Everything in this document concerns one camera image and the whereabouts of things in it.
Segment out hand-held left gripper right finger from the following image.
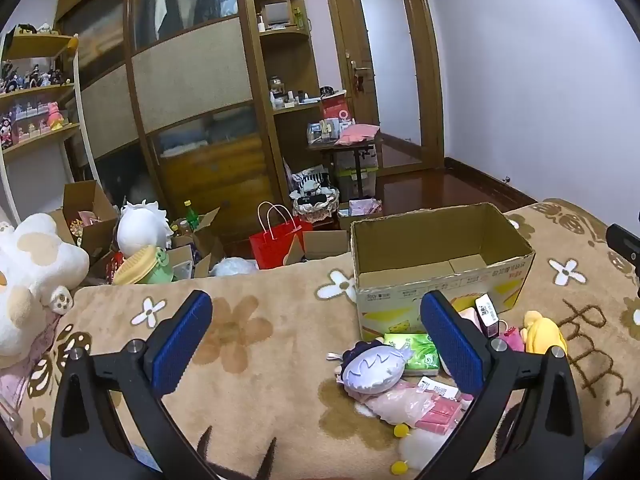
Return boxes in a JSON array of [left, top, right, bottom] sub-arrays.
[[419, 290, 587, 480]]

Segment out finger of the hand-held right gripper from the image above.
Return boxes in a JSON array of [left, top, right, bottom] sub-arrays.
[[606, 223, 640, 264]]

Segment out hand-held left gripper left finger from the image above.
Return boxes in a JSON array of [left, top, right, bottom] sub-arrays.
[[50, 290, 215, 480]]

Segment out green tissue pack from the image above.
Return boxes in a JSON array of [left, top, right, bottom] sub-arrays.
[[384, 332, 441, 376]]

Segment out pink tissue packets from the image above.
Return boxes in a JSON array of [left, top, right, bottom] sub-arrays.
[[420, 392, 474, 436]]

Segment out pink fluffy pouch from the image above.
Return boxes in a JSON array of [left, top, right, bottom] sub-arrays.
[[357, 380, 437, 424]]

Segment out purple-haired plush head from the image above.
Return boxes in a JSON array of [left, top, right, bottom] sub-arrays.
[[327, 340, 413, 395]]

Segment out yellow plush toy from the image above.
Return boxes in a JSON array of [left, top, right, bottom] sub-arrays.
[[520, 310, 569, 356]]

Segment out white fluffy plush yellow pompoms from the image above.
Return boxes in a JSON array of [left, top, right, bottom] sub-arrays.
[[391, 422, 452, 476]]

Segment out white paper tag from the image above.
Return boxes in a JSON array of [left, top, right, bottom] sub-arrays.
[[417, 376, 459, 399]]

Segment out green frog plush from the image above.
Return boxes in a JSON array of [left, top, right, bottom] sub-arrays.
[[149, 246, 175, 283]]

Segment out yellow round plush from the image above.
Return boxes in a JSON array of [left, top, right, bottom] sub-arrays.
[[112, 245, 159, 286]]

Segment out white plastic bag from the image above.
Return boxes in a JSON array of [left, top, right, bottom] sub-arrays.
[[210, 257, 259, 277]]

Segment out beige floral blanket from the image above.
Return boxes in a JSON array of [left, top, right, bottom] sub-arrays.
[[25, 199, 640, 480]]

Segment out cardboard box with bottles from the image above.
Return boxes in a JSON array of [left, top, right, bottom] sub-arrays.
[[170, 207, 226, 279]]

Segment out white-haired plush doll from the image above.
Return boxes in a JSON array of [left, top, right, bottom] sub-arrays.
[[116, 201, 174, 259]]

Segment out red paper bag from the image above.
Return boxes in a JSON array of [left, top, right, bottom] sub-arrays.
[[249, 202, 314, 271]]

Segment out small cardboard box pink items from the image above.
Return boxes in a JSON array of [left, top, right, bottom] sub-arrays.
[[337, 199, 384, 231]]

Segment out flat cardboard box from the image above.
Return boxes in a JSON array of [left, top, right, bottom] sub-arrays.
[[284, 230, 351, 266]]

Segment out tall cardboard box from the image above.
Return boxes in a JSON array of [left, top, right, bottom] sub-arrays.
[[50, 180, 121, 262]]

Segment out large white cat plush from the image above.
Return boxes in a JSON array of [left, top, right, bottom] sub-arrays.
[[0, 212, 91, 356]]

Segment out lace-trimmed basket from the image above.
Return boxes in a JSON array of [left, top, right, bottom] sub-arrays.
[[291, 192, 341, 224]]

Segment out black white striped plush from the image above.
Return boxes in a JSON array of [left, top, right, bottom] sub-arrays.
[[292, 165, 336, 199]]

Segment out small dark side table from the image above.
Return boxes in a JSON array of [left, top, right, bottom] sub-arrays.
[[307, 135, 384, 201]]

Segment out pink cloth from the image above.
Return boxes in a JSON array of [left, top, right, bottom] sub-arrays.
[[336, 124, 382, 147]]

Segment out pile of small boxes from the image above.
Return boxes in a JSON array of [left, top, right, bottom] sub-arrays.
[[307, 119, 341, 144]]

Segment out white wooden display shelf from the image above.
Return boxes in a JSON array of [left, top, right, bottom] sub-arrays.
[[0, 27, 101, 221]]

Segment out pink figure toy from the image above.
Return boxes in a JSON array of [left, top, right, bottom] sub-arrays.
[[45, 101, 66, 131]]

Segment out wooden wardrobe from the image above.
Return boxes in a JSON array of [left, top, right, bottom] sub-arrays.
[[52, 0, 322, 241]]

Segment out row of small figures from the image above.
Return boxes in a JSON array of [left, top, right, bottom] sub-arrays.
[[0, 60, 74, 94]]

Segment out wooden door glass panel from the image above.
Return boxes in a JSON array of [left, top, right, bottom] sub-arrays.
[[322, 0, 446, 171]]

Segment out metal door handle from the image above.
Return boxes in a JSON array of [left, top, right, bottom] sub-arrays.
[[350, 60, 375, 92]]

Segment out picture frame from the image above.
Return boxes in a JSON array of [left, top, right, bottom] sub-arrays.
[[263, 1, 291, 29]]

